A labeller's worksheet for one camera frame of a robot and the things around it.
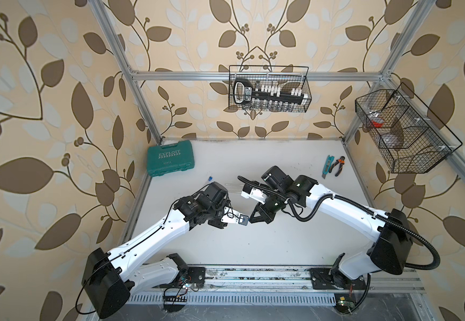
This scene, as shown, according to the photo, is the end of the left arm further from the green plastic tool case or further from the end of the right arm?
the green plastic tool case

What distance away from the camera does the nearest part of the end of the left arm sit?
1.76 feet

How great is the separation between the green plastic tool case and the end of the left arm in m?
0.47

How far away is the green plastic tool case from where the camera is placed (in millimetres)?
1047
